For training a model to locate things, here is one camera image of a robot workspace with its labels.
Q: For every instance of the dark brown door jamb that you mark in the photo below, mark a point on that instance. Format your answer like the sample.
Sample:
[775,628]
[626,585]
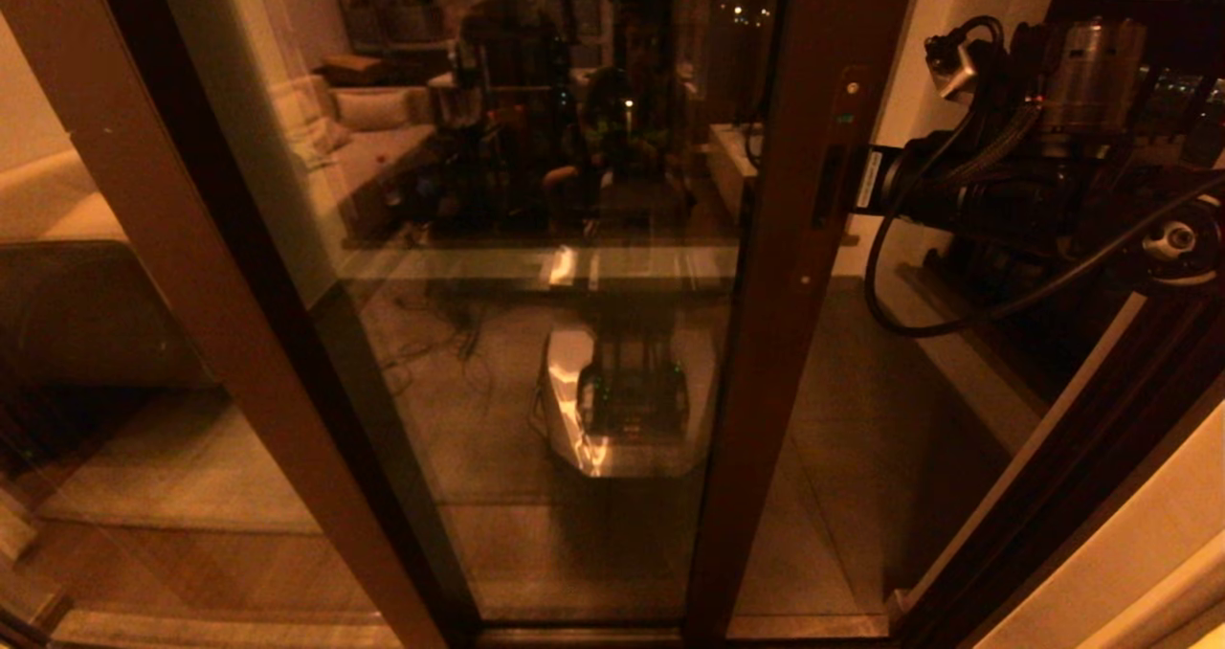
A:
[1101,448]

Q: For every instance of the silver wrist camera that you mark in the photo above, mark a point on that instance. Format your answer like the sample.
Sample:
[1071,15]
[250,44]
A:
[952,70]

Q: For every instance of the brown framed sliding glass door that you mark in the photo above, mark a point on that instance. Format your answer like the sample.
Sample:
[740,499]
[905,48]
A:
[794,343]

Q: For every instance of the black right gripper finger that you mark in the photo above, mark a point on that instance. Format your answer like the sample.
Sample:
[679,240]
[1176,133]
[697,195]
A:
[890,185]

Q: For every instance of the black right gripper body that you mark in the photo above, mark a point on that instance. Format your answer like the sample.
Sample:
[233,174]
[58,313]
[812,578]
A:
[933,185]

